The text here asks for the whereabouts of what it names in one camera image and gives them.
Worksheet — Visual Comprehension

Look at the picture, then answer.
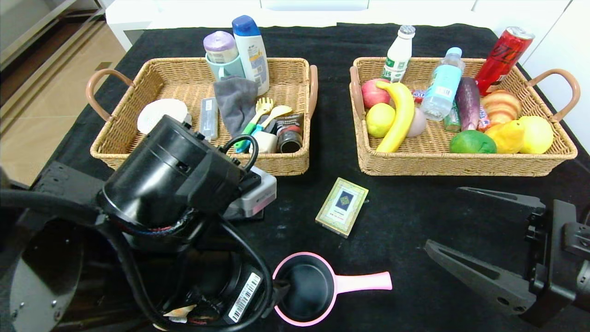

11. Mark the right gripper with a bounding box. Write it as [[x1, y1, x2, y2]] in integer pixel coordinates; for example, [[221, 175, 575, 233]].
[[424, 186, 590, 328]]

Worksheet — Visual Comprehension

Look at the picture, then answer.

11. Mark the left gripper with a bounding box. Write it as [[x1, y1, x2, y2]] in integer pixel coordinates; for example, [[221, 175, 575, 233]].
[[192, 251, 291, 326]]

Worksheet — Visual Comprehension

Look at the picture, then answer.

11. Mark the pink saucepan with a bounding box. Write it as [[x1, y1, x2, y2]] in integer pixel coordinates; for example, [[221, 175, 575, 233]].
[[272, 252, 393, 327]]

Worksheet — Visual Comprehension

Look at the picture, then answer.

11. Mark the playing card box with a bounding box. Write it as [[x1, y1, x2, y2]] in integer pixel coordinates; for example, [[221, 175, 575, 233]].
[[315, 178, 369, 239]]

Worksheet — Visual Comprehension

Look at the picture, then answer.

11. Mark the yellow banana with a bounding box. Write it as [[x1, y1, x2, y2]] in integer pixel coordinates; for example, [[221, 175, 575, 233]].
[[374, 79, 415, 154]]

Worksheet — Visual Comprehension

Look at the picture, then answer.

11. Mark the clear water bottle blue cap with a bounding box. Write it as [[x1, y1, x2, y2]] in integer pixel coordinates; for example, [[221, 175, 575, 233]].
[[420, 47, 466, 121]]

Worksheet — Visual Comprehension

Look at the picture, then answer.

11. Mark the wicker basket with food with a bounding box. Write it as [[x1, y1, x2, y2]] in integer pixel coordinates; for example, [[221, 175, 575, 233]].
[[349, 57, 580, 177]]

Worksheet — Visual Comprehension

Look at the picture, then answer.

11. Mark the wicker basket with household items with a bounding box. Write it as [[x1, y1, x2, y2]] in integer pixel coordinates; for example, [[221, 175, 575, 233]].
[[86, 57, 319, 178]]

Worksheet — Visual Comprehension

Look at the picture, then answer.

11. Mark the dark cup in basket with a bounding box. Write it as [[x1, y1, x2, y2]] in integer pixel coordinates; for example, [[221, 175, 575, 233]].
[[276, 113, 306, 154]]

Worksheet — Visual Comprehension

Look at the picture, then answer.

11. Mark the green lime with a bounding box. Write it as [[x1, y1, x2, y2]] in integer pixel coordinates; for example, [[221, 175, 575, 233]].
[[449, 130, 497, 154]]

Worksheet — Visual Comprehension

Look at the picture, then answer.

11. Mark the yellow mango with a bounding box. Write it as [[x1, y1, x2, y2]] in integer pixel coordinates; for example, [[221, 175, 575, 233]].
[[485, 120, 526, 154]]

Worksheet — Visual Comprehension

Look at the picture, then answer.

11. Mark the large yellow lemon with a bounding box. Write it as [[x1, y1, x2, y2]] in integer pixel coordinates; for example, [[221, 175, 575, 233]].
[[519, 115, 554, 154]]

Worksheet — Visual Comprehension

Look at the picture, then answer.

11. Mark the green gum pack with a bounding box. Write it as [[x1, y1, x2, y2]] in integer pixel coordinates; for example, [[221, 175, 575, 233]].
[[444, 101, 461, 133]]

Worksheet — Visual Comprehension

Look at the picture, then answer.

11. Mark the croissant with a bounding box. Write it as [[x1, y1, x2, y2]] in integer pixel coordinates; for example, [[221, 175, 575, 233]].
[[481, 90, 522, 126]]

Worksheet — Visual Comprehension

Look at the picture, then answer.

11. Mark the pale pink round fruit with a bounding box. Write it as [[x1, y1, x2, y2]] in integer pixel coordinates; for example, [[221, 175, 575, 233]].
[[406, 108, 428, 137]]

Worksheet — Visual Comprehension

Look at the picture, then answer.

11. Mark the purple eggplant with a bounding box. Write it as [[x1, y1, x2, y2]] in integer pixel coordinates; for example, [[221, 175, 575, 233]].
[[455, 77, 481, 131]]

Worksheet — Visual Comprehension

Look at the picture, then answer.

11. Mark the small cream cup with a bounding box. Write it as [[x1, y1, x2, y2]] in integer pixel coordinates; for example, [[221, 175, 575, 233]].
[[249, 130, 278, 154]]

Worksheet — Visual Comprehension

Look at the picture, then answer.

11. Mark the small yellow lemon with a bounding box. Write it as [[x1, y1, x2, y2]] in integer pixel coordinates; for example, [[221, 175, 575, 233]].
[[366, 102, 396, 138]]

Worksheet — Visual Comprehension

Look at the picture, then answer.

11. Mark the red drink can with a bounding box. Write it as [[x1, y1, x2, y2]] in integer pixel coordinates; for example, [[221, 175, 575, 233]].
[[475, 27, 535, 95]]

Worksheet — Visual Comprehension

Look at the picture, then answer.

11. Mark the black table cloth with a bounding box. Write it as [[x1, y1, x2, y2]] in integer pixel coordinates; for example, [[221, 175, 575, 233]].
[[0, 23, 590, 332]]

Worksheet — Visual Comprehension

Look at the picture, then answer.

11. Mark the clear plastic case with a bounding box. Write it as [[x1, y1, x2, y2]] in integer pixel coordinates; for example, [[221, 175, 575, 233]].
[[200, 97, 219, 142]]

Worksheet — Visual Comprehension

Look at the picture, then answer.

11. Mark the grey cloth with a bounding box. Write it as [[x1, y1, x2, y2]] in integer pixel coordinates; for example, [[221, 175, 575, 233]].
[[213, 76, 259, 139]]

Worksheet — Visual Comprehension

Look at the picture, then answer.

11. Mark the red apple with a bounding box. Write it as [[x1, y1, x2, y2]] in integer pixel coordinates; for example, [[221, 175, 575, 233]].
[[361, 78, 391, 109]]

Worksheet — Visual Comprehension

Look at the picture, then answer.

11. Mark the white cabinet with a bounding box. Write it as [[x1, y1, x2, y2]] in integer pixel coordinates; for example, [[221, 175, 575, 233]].
[[470, 0, 590, 153]]

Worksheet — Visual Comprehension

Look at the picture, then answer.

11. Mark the white yogurt drink bottle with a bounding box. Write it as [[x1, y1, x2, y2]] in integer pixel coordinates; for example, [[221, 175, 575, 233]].
[[382, 25, 415, 83]]

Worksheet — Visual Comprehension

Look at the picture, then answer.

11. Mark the white round container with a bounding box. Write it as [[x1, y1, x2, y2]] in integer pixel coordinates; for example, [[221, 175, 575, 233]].
[[137, 98, 189, 135]]

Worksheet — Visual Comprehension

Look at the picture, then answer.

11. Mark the mint green mug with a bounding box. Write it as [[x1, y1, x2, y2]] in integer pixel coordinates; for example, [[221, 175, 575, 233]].
[[205, 54, 246, 82]]

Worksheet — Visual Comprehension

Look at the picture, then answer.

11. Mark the white shampoo bottle blue cap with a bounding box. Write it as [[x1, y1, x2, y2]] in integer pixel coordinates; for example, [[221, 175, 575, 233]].
[[231, 16, 271, 96]]

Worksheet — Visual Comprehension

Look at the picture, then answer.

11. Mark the purple lid jar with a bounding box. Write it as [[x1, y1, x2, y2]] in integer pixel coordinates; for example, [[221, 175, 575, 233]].
[[203, 31, 239, 64]]

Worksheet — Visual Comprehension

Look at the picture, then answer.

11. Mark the white low bench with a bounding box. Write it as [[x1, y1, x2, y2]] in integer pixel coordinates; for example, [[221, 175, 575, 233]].
[[105, 0, 478, 52]]

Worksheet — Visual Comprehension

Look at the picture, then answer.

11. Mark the grey metal shelf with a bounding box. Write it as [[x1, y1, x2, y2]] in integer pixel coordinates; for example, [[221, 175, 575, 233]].
[[0, 0, 107, 70]]

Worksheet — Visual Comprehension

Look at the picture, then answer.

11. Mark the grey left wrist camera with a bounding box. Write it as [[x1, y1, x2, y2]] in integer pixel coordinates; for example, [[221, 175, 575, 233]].
[[224, 167, 277, 219]]

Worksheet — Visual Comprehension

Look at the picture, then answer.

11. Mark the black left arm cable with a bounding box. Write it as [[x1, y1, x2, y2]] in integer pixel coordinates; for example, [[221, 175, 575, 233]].
[[94, 135, 277, 332]]

